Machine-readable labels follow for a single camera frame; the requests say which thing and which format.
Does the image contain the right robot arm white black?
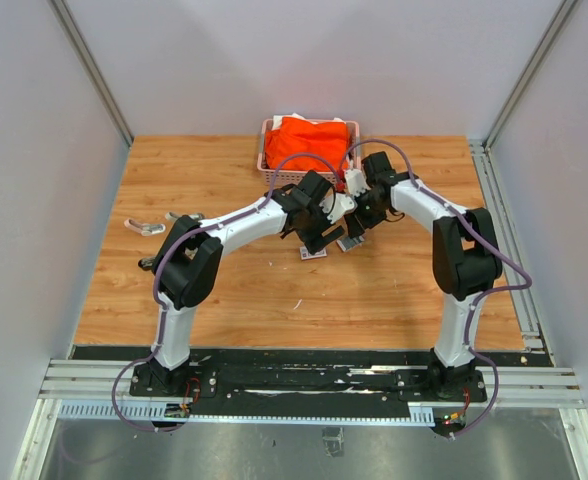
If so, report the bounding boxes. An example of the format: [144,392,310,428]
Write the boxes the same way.
[343,152,502,400]

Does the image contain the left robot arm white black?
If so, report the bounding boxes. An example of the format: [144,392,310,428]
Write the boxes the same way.
[145,171,356,396]

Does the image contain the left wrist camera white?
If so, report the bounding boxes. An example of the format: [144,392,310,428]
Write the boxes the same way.
[320,193,356,224]

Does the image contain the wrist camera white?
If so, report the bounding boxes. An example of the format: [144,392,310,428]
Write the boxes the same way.
[344,168,370,198]
[320,193,356,224]

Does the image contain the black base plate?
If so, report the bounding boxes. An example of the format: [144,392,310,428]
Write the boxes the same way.
[128,347,489,419]

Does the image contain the white paper in basket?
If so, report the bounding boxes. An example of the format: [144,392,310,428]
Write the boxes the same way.
[271,113,344,130]

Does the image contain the pink plastic basket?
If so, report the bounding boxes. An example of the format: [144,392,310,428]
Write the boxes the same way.
[257,117,362,187]

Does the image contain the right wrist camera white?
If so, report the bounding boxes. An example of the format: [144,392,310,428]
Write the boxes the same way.
[344,168,370,198]

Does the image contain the orange cloth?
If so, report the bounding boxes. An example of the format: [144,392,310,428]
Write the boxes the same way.
[264,118,350,171]

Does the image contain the grey slotted cable duct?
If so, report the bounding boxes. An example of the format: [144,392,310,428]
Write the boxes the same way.
[58,398,435,427]

